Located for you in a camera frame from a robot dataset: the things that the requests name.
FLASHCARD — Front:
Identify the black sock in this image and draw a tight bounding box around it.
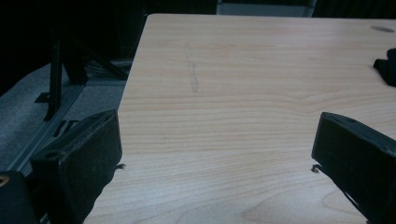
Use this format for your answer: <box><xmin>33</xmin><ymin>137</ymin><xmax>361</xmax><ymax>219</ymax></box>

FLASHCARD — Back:
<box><xmin>373</xmin><ymin>48</ymin><xmax>396</xmax><ymax>89</ymax></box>

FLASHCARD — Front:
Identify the black metal stand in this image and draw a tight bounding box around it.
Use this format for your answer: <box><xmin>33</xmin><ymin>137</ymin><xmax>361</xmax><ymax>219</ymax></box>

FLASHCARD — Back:
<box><xmin>34</xmin><ymin>36</ymin><xmax>129</xmax><ymax>122</ymax></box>

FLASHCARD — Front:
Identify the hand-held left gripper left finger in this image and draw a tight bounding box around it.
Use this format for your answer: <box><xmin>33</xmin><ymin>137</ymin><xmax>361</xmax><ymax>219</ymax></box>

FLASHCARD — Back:
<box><xmin>29</xmin><ymin>108</ymin><xmax>126</xmax><ymax>224</ymax></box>

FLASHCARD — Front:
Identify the grey metal floor rail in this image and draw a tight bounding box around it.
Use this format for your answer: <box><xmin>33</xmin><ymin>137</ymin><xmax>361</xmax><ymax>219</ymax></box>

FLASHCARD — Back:
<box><xmin>6</xmin><ymin>83</ymin><xmax>86</xmax><ymax>175</ymax></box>

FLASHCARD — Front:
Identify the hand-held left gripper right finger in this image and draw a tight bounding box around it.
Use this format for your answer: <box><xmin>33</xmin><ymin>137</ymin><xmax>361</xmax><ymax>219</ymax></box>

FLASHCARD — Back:
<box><xmin>310</xmin><ymin>111</ymin><xmax>396</xmax><ymax>224</ymax></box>

